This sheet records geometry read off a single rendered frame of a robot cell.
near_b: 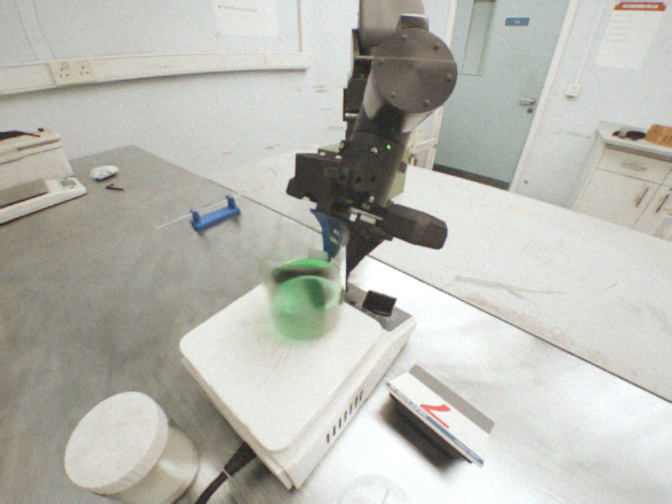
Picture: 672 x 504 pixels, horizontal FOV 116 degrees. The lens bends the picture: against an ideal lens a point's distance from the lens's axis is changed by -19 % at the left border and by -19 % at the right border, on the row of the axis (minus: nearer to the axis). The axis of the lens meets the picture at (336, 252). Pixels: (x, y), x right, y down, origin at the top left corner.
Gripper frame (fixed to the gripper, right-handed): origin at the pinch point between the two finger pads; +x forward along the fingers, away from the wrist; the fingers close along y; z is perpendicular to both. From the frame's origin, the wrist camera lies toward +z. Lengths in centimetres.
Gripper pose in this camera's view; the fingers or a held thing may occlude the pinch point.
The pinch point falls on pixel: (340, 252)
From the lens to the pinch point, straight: 28.6
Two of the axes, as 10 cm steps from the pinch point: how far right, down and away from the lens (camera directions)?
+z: -6.7, -0.8, -7.3
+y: 6.7, 3.6, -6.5
